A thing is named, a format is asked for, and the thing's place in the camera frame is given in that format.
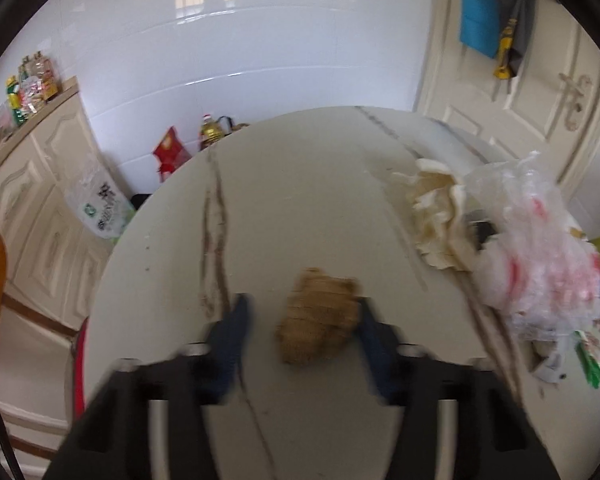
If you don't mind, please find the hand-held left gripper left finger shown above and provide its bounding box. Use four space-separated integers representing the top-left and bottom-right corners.
45 292 253 480

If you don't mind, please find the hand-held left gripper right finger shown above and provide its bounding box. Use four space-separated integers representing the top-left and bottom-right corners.
355 296 563 480

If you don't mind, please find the white crumpled paper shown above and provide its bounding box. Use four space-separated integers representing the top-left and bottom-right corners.
391 158 481 273

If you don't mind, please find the white torn wrapper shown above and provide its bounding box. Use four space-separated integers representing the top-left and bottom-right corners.
530 340 573 386

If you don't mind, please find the clear plastic bag red print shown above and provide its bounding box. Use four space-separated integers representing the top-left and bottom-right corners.
462 151 600 341

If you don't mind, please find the clear rice bag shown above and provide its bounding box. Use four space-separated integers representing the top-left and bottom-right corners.
62 152 136 246

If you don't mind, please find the red gift bag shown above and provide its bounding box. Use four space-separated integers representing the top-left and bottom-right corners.
152 126 192 183

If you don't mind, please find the green snack wrapper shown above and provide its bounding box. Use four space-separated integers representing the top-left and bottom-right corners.
572 330 600 390

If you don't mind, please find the cooking oil bottle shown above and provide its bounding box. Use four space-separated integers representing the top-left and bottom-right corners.
198 114 226 153

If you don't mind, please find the cream floor cabinet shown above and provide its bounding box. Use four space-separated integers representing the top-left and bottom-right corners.
0 76 133 461

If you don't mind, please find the cream panelled door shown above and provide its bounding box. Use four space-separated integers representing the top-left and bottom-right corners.
412 0 600 221

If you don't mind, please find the pile of snack packets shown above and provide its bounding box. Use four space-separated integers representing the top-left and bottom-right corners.
5 51 61 126

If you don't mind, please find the blue hanging bag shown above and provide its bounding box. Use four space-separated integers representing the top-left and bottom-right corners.
459 0 502 60

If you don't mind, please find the grey hanging bag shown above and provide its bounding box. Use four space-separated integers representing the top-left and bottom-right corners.
497 0 538 78

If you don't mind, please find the cream door handle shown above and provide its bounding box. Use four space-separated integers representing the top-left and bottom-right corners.
559 72 593 133

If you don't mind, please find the yellow hanging strap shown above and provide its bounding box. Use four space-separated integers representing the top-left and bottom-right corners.
493 19 517 81

